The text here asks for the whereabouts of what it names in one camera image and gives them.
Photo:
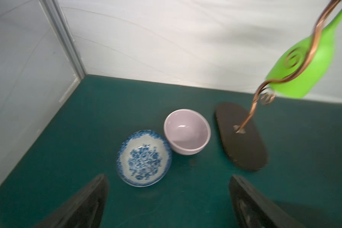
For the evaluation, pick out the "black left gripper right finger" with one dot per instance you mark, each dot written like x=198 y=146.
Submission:
x=254 y=210

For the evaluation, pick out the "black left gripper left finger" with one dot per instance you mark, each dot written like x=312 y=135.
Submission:
x=83 y=210

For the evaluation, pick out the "copper cup tree stand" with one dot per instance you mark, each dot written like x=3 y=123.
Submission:
x=239 y=136

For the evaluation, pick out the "blue floral ceramic bowl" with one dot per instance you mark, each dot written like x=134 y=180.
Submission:
x=144 y=158

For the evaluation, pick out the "pink ceramic bowl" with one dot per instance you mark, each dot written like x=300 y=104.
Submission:
x=187 y=131

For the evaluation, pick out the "green plastic goblet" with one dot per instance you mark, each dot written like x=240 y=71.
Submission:
x=302 y=66

